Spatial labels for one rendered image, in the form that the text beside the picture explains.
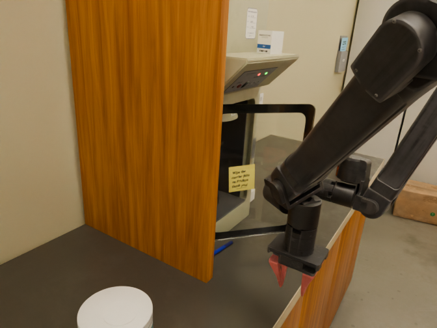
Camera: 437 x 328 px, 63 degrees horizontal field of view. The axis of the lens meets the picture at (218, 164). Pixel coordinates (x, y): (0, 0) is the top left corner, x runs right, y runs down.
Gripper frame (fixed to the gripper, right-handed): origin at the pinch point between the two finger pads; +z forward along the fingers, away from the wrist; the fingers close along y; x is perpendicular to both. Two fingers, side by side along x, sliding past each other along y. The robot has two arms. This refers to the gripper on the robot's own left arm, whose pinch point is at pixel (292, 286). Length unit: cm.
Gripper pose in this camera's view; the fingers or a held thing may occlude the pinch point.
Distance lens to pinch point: 77.0
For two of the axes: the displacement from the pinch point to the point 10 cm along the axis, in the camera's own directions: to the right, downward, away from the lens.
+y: -8.4, -2.3, 4.9
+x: -5.4, 2.7, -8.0
